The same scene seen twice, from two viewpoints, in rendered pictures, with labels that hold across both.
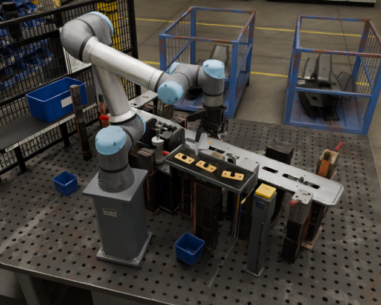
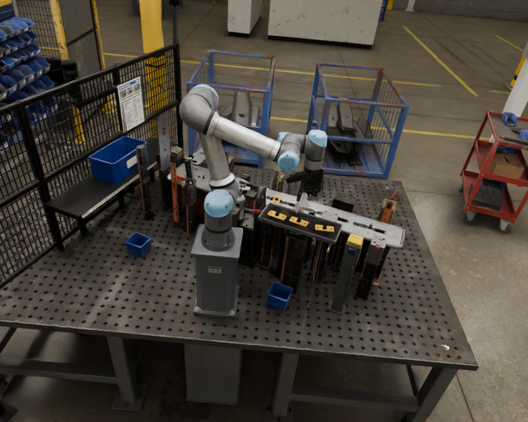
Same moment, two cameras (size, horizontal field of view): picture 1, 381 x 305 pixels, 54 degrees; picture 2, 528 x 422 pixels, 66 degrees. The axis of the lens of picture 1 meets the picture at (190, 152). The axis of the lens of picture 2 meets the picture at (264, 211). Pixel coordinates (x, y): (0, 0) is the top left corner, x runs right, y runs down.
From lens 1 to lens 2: 0.54 m
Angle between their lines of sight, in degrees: 13
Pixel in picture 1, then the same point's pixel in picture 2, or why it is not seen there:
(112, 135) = (222, 199)
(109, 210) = (214, 268)
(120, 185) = (225, 244)
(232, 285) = (322, 323)
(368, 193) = (412, 234)
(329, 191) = (395, 235)
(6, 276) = (64, 347)
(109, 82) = (216, 150)
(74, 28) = (197, 104)
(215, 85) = (320, 151)
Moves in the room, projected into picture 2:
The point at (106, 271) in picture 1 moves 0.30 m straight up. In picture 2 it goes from (206, 325) to (205, 280)
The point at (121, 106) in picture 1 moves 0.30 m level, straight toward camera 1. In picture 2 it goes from (225, 171) to (251, 210)
